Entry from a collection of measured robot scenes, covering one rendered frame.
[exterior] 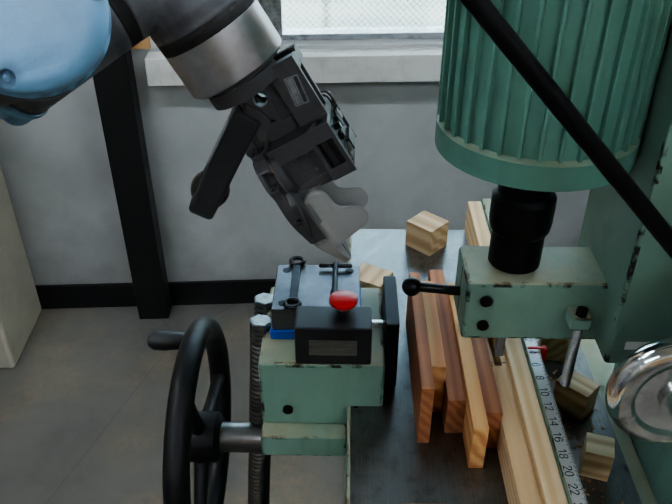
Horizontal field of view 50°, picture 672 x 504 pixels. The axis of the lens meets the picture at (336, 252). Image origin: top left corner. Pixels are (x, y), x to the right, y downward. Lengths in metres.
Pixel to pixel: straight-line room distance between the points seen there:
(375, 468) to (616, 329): 0.27
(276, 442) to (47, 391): 1.49
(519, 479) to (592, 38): 0.39
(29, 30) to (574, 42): 0.36
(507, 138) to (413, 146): 1.58
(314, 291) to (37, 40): 0.47
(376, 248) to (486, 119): 0.50
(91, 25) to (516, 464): 0.53
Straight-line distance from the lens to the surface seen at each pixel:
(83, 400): 2.20
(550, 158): 0.60
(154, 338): 0.91
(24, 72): 0.43
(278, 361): 0.78
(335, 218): 0.68
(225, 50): 0.60
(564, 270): 0.75
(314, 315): 0.76
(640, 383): 0.69
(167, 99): 2.11
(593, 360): 1.08
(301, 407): 0.82
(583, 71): 0.58
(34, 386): 2.30
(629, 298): 0.72
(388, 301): 0.80
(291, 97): 0.63
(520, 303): 0.74
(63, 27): 0.43
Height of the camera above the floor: 1.49
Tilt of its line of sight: 34 degrees down
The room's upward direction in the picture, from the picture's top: straight up
